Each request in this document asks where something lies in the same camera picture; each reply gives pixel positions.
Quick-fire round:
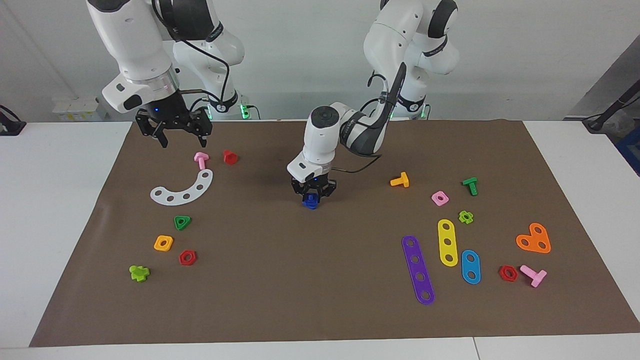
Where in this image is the white curved strip with holes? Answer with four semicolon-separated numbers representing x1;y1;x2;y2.
150;168;214;206

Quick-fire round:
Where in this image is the brown table mat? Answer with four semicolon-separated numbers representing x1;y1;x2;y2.
29;119;640;348

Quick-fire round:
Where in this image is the purple four-hole plastic strip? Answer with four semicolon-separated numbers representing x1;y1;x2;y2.
401;235;436;306

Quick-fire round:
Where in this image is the yellow three-hole plastic strip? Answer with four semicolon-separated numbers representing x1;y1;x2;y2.
437;219;459;267

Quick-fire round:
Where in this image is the black clamp device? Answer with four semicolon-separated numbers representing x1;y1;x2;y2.
0;104;27;137

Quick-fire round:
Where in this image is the blue two-hole plastic strip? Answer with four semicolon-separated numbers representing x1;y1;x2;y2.
461;249;482;285

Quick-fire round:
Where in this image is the orange heart-shaped plastic plate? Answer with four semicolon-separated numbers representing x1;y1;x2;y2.
515;222;552;254

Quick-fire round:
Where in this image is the black stand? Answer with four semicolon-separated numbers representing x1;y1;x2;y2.
582;80;640;133

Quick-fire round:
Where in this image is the blue box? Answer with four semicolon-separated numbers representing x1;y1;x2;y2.
616;125;640;176

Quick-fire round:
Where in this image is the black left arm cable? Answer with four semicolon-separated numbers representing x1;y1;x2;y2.
332;71;396;175

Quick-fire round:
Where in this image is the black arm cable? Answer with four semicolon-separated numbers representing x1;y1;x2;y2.
332;71;396;175
151;0;232;108

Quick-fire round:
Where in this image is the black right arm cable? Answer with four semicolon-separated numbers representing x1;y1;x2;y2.
151;0;232;108

